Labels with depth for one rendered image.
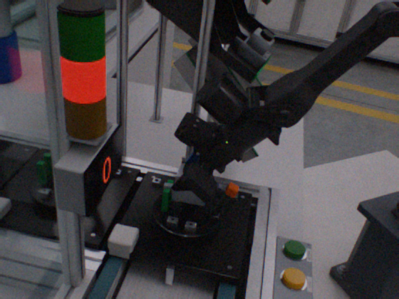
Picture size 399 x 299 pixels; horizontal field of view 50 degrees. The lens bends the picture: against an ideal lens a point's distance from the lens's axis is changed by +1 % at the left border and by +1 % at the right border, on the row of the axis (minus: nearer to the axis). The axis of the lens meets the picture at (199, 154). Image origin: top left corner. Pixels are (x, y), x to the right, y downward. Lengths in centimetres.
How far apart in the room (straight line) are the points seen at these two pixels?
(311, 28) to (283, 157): 355
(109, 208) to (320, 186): 61
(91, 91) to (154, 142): 77
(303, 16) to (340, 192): 364
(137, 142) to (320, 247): 58
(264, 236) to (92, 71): 52
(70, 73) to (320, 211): 79
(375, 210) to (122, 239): 47
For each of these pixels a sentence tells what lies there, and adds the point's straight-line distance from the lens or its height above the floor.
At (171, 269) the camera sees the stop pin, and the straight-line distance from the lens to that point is 77.
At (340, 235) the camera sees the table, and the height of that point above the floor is 86.
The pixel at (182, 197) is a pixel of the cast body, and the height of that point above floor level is 104.
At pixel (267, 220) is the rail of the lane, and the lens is 92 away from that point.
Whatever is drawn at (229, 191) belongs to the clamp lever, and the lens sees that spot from 78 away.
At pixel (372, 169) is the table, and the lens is 137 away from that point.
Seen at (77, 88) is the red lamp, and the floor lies 133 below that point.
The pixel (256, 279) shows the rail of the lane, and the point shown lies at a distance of 79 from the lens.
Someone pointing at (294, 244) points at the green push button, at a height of 97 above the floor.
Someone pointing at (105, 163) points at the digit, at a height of 122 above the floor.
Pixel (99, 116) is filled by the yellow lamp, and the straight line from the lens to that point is 53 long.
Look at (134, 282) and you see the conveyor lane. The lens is 82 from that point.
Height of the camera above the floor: 156
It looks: 35 degrees down
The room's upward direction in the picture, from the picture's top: 8 degrees clockwise
